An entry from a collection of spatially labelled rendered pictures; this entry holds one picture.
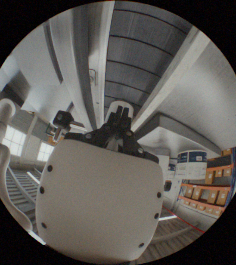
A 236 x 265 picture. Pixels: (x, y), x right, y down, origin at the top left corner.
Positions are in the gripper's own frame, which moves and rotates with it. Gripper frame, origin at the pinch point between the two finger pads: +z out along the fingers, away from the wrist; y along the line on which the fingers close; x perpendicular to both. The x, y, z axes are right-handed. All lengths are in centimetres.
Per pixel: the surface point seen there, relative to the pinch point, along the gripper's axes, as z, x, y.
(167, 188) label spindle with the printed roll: -2, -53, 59
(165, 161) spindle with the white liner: 7.8, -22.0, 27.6
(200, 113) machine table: 10.4, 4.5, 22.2
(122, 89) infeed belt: 5.8, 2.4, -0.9
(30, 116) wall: 176, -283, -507
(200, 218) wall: -168, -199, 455
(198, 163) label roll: 4.0, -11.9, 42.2
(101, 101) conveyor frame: 7.8, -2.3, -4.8
